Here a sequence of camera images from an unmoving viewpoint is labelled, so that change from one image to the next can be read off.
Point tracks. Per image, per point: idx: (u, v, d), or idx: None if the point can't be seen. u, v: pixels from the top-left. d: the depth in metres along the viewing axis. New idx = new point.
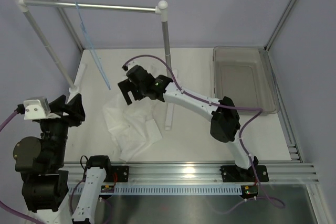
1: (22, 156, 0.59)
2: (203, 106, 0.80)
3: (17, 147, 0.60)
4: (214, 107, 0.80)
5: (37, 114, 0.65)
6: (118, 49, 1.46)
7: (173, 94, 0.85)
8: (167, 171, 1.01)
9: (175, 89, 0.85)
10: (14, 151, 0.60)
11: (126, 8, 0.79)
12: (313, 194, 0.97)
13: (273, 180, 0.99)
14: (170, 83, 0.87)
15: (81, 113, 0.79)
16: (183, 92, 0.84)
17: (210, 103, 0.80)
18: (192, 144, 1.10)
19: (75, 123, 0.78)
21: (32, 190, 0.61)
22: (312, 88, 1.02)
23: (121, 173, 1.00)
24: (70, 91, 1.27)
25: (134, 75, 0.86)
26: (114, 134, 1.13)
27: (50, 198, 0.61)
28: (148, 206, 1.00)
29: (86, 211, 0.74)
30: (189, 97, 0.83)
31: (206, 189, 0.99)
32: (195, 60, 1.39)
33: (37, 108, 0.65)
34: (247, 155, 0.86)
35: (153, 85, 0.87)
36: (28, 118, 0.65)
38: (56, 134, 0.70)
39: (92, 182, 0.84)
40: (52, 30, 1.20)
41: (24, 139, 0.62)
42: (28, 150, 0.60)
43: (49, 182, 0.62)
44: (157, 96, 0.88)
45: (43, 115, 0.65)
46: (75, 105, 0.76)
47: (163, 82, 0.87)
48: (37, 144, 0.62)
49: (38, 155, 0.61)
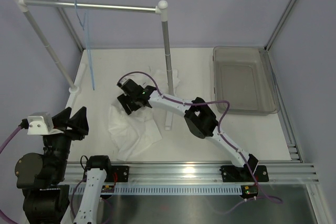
1: (23, 173, 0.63)
2: (178, 106, 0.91)
3: (19, 163, 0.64)
4: (188, 106, 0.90)
5: (40, 130, 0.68)
6: (118, 49, 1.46)
7: (156, 98, 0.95)
8: (166, 170, 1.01)
9: (157, 95, 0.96)
10: (16, 168, 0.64)
11: (126, 8, 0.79)
12: (313, 194, 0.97)
13: (273, 180, 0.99)
14: (154, 91, 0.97)
15: (85, 127, 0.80)
16: (163, 97, 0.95)
17: (184, 103, 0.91)
18: (192, 144, 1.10)
19: (79, 137, 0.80)
21: (33, 206, 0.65)
22: (312, 88, 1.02)
23: (121, 173, 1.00)
24: (70, 91, 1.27)
25: (126, 87, 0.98)
26: (114, 134, 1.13)
27: (51, 213, 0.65)
28: (147, 206, 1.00)
29: (87, 214, 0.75)
30: (168, 100, 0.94)
31: (206, 189, 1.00)
32: (195, 60, 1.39)
33: (40, 124, 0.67)
34: (235, 150, 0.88)
35: (142, 94, 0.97)
36: (32, 132, 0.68)
38: (58, 150, 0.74)
39: (92, 184, 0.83)
40: (52, 30, 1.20)
41: (25, 155, 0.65)
42: (29, 167, 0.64)
43: (49, 198, 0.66)
44: (145, 102, 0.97)
45: (45, 131, 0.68)
46: (78, 119, 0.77)
47: (149, 89, 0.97)
48: (38, 161, 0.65)
49: (39, 171, 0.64)
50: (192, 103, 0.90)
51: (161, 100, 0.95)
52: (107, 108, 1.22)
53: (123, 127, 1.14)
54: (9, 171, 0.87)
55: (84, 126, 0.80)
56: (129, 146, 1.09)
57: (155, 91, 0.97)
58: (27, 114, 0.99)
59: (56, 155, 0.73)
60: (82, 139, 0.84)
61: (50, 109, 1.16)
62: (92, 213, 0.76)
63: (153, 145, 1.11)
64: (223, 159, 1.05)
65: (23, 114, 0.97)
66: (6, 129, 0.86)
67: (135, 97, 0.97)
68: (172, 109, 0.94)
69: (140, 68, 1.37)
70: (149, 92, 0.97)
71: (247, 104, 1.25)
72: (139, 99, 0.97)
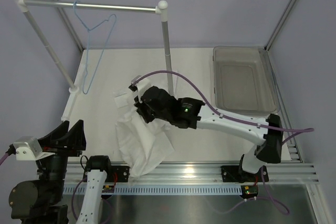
1: (18, 204, 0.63)
2: (251, 129, 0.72)
3: (14, 193, 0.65)
4: (264, 129, 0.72)
5: (26, 156, 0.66)
6: (118, 49, 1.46)
7: (210, 119, 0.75)
8: (167, 171, 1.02)
9: (211, 114, 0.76)
10: (11, 198, 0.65)
11: (125, 8, 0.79)
12: (313, 194, 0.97)
13: (273, 180, 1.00)
14: (202, 107, 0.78)
15: (81, 144, 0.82)
16: (222, 116, 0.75)
17: (259, 125, 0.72)
18: (192, 145, 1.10)
19: (75, 155, 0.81)
21: None
22: (313, 88, 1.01)
23: (121, 173, 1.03)
24: (70, 91, 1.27)
25: (157, 101, 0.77)
26: (116, 134, 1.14)
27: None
28: (147, 206, 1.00)
29: (88, 217, 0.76)
30: (231, 120, 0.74)
31: (206, 189, 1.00)
32: (195, 60, 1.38)
33: (25, 151, 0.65)
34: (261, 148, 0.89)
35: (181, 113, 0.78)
36: (20, 159, 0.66)
38: (54, 171, 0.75)
39: (93, 187, 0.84)
40: (52, 30, 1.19)
41: (20, 184, 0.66)
42: (24, 196, 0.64)
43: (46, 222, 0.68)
44: (188, 123, 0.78)
45: (32, 158, 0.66)
46: (72, 138, 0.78)
47: (192, 107, 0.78)
48: (33, 190, 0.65)
49: (35, 201, 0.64)
50: (268, 125, 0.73)
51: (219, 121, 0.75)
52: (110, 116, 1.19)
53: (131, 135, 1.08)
54: (10, 171, 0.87)
55: (79, 143, 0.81)
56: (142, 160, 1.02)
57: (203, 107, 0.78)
58: (26, 113, 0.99)
59: (52, 178, 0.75)
60: (79, 155, 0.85)
61: (50, 109, 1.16)
62: (93, 216, 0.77)
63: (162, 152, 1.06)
64: (223, 159, 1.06)
65: (22, 115, 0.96)
66: (6, 129, 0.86)
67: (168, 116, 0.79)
68: (232, 131, 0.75)
69: (140, 68, 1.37)
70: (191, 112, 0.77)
71: (247, 105, 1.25)
72: (180, 120, 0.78)
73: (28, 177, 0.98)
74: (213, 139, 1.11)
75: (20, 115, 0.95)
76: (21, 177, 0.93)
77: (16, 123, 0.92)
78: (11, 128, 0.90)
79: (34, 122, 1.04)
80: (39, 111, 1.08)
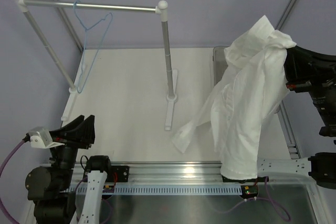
1: (33, 185, 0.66)
2: None
3: (29, 177, 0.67)
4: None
5: (38, 145, 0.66)
6: (118, 49, 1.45)
7: None
8: (167, 171, 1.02)
9: None
10: (27, 181, 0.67)
11: (126, 8, 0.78)
12: (313, 194, 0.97)
13: (273, 180, 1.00)
14: None
15: (89, 137, 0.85)
16: None
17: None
18: (190, 142, 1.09)
19: (83, 147, 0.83)
21: (43, 213, 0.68)
22: None
23: (120, 173, 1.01)
24: (70, 91, 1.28)
25: None
26: (115, 134, 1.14)
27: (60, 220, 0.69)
28: (147, 206, 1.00)
29: (90, 219, 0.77)
30: None
31: (207, 189, 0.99)
32: (194, 60, 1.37)
33: (37, 139, 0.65)
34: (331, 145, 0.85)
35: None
36: (33, 147, 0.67)
38: (65, 160, 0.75)
39: (93, 188, 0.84)
40: (52, 30, 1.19)
41: (34, 168, 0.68)
42: (39, 180, 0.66)
43: (58, 205, 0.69)
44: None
45: (43, 145, 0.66)
46: (80, 130, 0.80)
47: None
48: (46, 174, 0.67)
49: (49, 184, 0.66)
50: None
51: None
52: (111, 116, 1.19)
53: (251, 83, 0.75)
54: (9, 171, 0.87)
55: (86, 136, 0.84)
56: (258, 124, 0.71)
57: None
58: (27, 114, 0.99)
59: (63, 167, 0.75)
60: (87, 148, 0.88)
61: (50, 109, 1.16)
62: (94, 218, 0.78)
63: (161, 151, 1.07)
64: None
65: (23, 115, 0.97)
66: (6, 130, 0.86)
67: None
68: None
69: (140, 68, 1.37)
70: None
71: None
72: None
73: None
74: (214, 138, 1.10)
75: (20, 115, 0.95)
76: (21, 177, 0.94)
77: (16, 123, 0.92)
78: (12, 128, 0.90)
79: (34, 122, 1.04)
80: (39, 111, 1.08)
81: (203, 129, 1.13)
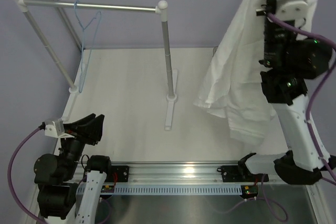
1: (40, 170, 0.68)
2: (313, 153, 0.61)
3: (38, 162, 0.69)
4: (320, 164, 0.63)
5: (51, 132, 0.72)
6: (118, 48, 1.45)
7: (295, 116, 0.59)
8: (167, 171, 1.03)
9: (301, 110, 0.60)
10: (35, 165, 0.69)
11: (126, 8, 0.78)
12: (313, 194, 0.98)
13: (273, 180, 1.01)
14: (300, 97, 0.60)
15: (97, 134, 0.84)
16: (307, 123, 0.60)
17: (321, 157, 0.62)
18: (190, 142, 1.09)
19: (91, 142, 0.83)
21: (46, 199, 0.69)
22: None
23: (121, 174, 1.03)
24: (70, 91, 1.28)
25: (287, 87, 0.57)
26: (114, 134, 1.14)
27: (60, 207, 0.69)
28: (147, 205, 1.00)
29: (85, 219, 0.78)
30: (312, 134, 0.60)
31: (206, 189, 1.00)
32: (195, 60, 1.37)
33: (51, 128, 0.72)
34: (296, 118, 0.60)
35: (305, 57, 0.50)
36: (46, 134, 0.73)
38: (72, 152, 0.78)
39: (92, 188, 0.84)
40: (52, 29, 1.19)
41: (44, 155, 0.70)
42: (46, 165, 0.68)
43: (60, 194, 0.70)
44: (274, 95, 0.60)
45: (55, 134, 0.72)
46: (91, 126, 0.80)
47: (298, 82, 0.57)
48: (54, 161, 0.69)
49: (54, 170, 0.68)
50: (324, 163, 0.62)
51: (302, 122, 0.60)
52: (111, 116, 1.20)
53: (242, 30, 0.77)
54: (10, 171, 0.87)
55: (97, 133, 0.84)
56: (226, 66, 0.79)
57: (302, 96, 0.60)
58: (26, 114, 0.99)
59: (70, 158, 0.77)
60: (95, 145, 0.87)
61: (50, 109, 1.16)
62: (90, 218, 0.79)
63: (161, 150, 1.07)
64: (223, 159, 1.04)
65: (23, 115, 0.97)
66: (6, 130, 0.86)
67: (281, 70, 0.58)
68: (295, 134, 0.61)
69: (140, 68, 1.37)
70: (322, 68, 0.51)
71: None
72: (280, 95, 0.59)
73: (28, 177, 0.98)
74: (214, 138, 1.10)
75: (20, 115, 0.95)
76: (21, 177, 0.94)
77: (16, 123, 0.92)
78: (12, 128, 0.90)
79: (34, 122, 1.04)
80: (39, 111, 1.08)
81: (204, 129, 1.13)
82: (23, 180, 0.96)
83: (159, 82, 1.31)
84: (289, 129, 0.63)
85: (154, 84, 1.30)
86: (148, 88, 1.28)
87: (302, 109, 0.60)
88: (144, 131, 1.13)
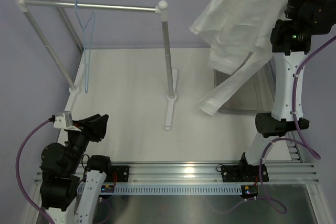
1: (46, 158, 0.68)
2: (286, 105, 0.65)
3: (45, 150, 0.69)
4: (290, 117, 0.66)
5: (60, 124, 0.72)
6: (117, 48, 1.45)
7: (286, 66, 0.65)
8: (167, 170, 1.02)
9: (295, 64, 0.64)
10: (43, 153, 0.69)
11: (126, 7, 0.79)
12: (313, 194, 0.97)
13: (273, 181, 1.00)
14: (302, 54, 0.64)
15: (102, 131, 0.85)
16: (294, 75, 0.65)
17: (294, 112, 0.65)
18: (190, 142, 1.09)
19: (95, 139, 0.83)
21: (49, 190, 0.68)
22: (314, 88, 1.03)
23: (121, 174, 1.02)
24: (70, 91, 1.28)
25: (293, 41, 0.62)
26: (114, 134, 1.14)
27: (61, 199, 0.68)
28: (147, 205, 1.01)
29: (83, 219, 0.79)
30: (295, 87, 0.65)
31: (206, 189, 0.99)
32: (194, 60, 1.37)
33: (61, 119, 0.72)
34: (287, 71, 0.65)
35: (311, 12, 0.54)
36: (55, 126, 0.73)
38: (77, 146, 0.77)
39: (91, 187, 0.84)
40: (52, 29, 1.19)
41: (52, 144, 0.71)
42: (53, 153, 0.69)
43: (62, 185, 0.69)
44: (276, 43, 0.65)
45: (64, 126, 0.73)
46: (96, 122, 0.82)
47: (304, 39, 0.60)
48: (60, 150, 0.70)
49: (60, 158, 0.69)
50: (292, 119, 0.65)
51: (289, 73, 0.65)
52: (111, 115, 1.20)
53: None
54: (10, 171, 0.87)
55: (100, 130, 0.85)
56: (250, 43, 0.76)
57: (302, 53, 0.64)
58: (27, 114, 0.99)
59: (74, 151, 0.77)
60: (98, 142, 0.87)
61: (50, 109, 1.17)
62: (88, 218, 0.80)
63: (161, 151, 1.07)
64: (223, 159, 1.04)
65: (23, 115, 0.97)
66: (6, 130, 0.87)
67: (292, 24, 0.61)
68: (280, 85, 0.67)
69: (139, 68, 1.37)
70: (321, 28, 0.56)
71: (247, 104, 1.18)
72: (281, 43, 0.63)
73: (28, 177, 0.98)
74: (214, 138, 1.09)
75: (20, 116, 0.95)
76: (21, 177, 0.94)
77: (16, 123, 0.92)
78: (12, 128, 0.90)
79: (35, 122, 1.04)
80: (39, 111, 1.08)
81: (203, 129, 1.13)
82: (23, 180, 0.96)
83: (159, 82, 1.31)
84: (279, 81, 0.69)
85: (154, 83, 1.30)
86: (148, 88, 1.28)
87: (296, 63, 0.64)
88: (144, 131, 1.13)
